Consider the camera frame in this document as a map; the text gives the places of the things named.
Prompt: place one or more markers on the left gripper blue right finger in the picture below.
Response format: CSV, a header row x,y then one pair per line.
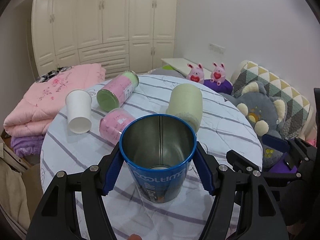
x,y
203,169

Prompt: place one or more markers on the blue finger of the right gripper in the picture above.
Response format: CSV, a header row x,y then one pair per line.
x,y
239,163
276,143

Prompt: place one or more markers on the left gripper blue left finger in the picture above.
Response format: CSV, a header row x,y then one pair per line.
x,y
110,168

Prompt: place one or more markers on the blue black metal cup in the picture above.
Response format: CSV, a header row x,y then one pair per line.
x,y
158,149

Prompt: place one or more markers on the small pink plastic cup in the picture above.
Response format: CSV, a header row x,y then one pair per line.
x,y
114,122

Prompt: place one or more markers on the pale green frosted cup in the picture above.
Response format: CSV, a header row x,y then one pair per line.
x,y
186,103

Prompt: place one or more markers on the white paper cup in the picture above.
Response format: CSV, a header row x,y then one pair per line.
x,y
78,103

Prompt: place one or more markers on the operator fingertip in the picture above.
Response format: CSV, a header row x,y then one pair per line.
x,y
134,237

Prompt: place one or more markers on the triangle patterned quilted pillow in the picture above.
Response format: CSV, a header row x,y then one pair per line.
x,y
298,122

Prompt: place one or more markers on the pink pillow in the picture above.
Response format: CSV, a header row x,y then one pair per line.
x,y
312,141

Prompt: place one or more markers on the grey cat plush toy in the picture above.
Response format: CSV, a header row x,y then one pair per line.
x,y
266,114

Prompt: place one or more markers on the striped white quilted table cover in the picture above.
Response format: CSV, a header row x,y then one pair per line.
x,y
223,128

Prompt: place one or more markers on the purple round cushion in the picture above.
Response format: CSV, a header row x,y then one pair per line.
x,y
225,87

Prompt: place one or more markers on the pink green lidded jar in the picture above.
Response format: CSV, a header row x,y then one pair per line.
x,y
115,93

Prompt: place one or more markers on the left pink bunny plush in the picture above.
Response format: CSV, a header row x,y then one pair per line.
x,y
196,74

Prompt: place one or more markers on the pink bunny plush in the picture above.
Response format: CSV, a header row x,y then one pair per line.
x,y
218,75
196,74

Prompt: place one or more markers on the right pink bunny plush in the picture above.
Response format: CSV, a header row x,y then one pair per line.
x,y
218,75

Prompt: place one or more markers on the folded purple blanket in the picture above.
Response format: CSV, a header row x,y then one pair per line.
x,y
25,146

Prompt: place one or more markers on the folded pink quilt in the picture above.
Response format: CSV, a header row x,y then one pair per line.
x,y
43,100

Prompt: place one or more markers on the grey green embroidered cushion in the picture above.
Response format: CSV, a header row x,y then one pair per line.
x,y
167,71

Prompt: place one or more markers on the white bedside table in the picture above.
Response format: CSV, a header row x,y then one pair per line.
x,y
179,64

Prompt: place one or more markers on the beige jacket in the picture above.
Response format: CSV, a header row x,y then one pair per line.
x,y
13,197

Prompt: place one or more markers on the black white patterned cloth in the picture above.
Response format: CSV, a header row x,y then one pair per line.
x,y
51,74

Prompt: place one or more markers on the cream white wardrobe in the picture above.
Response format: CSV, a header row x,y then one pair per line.
x,y
119,34

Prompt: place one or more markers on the white wall switch panel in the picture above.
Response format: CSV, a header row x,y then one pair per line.
x,y
216,48

